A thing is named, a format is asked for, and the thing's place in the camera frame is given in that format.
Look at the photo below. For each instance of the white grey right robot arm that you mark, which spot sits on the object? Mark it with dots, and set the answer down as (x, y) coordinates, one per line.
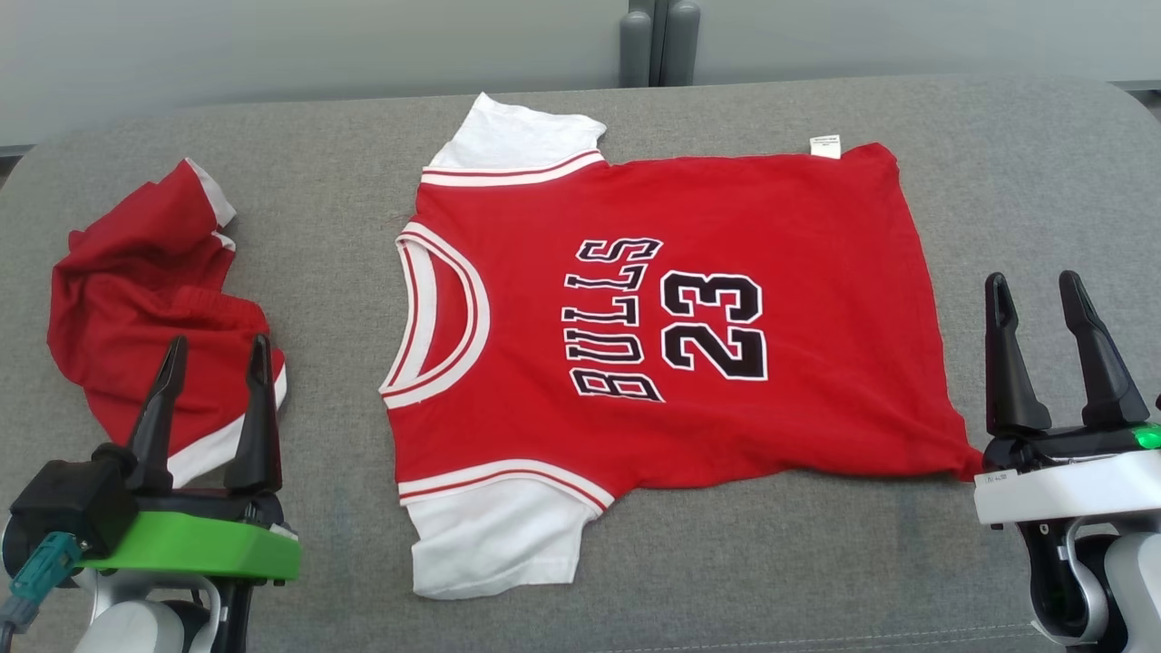
(1138, 580)

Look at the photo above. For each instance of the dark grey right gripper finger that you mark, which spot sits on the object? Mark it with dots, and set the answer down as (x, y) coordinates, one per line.
(1107, 381)
(1011, 390)

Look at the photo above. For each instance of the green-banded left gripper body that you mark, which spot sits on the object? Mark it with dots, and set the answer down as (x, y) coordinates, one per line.
(200, 549)

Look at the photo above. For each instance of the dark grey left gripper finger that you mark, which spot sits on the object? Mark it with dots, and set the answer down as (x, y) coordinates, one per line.
(256, 444)
(154, 444)

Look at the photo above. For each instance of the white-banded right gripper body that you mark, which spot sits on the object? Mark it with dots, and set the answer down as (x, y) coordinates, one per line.
(1061, 490)

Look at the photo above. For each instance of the red Bulls 23 jersey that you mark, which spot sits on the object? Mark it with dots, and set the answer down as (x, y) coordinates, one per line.
(798, 272)

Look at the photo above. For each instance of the red shorts with white trim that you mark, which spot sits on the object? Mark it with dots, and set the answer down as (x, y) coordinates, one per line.
(136, 299)

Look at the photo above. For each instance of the grey metal frame post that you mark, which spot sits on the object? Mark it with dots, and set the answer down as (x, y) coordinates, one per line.
(660, 45)

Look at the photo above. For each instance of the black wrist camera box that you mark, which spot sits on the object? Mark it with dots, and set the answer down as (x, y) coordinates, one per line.
(68, 499)

